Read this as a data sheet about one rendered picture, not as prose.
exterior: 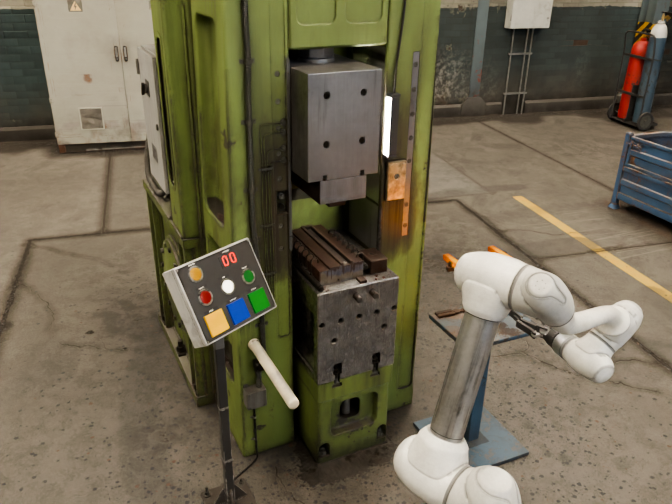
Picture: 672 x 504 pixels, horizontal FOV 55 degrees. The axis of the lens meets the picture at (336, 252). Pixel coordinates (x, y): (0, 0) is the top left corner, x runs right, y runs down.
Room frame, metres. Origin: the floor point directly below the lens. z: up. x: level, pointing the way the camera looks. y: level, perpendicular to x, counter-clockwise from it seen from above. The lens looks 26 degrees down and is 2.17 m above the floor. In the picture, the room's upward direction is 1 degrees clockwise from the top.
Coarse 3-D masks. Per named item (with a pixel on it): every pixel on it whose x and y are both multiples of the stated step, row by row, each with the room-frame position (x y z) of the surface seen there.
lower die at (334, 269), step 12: (300, 228) 2.70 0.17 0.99; (324, 228) 2.70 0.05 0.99; (300, 240) 2.58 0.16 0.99; (312, 240) 2.57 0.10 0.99; (336, 240) 2.57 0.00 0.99; (300, 252) 2.47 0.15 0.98; (312, 252) 2.46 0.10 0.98; (324, 252) 2.45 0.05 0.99; (348, 252) 2.45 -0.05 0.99; (312, 264) 2.36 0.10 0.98; (324, 264) 2.35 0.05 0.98; (336, 264) 2.34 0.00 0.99; (360, 264) 2.37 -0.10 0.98; (324, 276) 2.30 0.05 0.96; (336, 276) 2.32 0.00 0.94; (348, 276) 2.35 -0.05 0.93
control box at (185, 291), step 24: (240, 240) 2.10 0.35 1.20; (192, 264) 1.92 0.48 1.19; (216, 264) 1.98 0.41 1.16; (240, 264) 2.04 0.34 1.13; (168, 288) 1.89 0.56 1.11; (192, 288) 1.87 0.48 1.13; (216, 288) 1.93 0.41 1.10; (240, 288) 1.99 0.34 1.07; (264, 288) 2.05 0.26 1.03; (192, 312) 1.82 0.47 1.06; (264, 312) 1.99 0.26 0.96; (192, 336) 1.82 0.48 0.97; (216, 336) 1.82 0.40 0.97
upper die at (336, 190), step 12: (300, 180) 2.46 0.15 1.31; (324, 180) 2.30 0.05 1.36; (336, 180) 2.32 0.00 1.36; (348, 180) 2.34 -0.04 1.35; (360, 180) 2.37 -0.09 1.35; (312, 192) 2.35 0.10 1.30; (324, 192) 2.30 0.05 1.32; (336, 192) 2.32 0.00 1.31; (348, 192) 2.34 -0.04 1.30; (360, 192) 2.37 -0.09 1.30
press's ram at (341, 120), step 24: (312, 72) 2.30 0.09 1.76; (336, 72) 2.32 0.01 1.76; (360, 72) 2.36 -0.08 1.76; (312, 96) 2.27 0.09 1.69; (336, 96) 2.32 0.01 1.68; (360, 96) 2.36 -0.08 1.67; (312, 120) 2.27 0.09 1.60; (336, 120) 2.32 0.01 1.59; (360, 120) 2.36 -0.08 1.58; (312, 144) 2.27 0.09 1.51; (336, 144) 2.32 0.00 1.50; (360, 144) 2.36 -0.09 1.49; (312, 168) 2.27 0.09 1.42; (336, 168) 2.32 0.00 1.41; (360, 168) 2.36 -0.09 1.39
